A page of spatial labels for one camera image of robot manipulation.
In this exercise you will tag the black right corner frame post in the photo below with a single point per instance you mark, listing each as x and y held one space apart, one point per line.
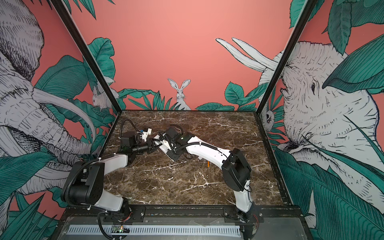
298 29

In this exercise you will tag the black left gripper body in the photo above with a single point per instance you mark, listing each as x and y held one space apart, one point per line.
144 147

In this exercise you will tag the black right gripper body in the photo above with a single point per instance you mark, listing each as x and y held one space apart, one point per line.
174 153

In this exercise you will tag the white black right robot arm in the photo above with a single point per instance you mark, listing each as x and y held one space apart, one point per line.
235 169

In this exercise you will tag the black left corner frame post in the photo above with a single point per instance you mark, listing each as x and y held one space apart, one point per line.
66 18

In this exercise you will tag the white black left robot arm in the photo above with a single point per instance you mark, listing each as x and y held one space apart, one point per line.
85 183

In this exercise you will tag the black corner frame post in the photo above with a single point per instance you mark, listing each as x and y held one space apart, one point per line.
298 29
66 18

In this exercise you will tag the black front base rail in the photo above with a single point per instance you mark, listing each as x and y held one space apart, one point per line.
228 213

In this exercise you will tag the white slotted cable duct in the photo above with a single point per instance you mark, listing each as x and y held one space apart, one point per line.
163 230

